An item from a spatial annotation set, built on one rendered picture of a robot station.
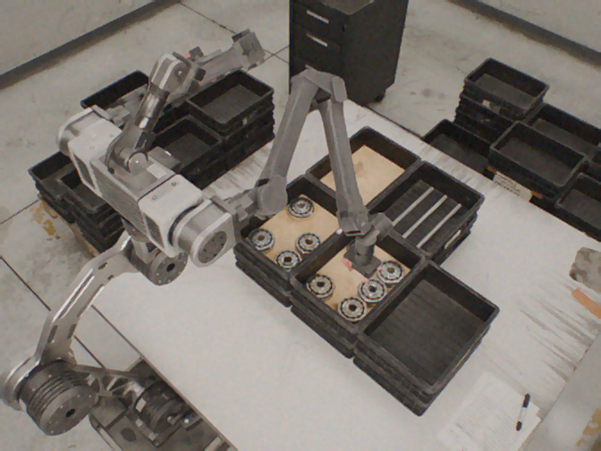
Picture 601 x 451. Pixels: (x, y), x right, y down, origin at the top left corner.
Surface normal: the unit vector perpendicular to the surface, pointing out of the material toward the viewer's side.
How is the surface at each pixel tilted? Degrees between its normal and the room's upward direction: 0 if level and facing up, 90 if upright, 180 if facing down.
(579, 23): 90
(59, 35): 90
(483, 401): 0
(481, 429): 0
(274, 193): 46
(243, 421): 0
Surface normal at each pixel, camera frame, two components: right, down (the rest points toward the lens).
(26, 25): 0.74, 0.53
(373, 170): 0.02, -0.62
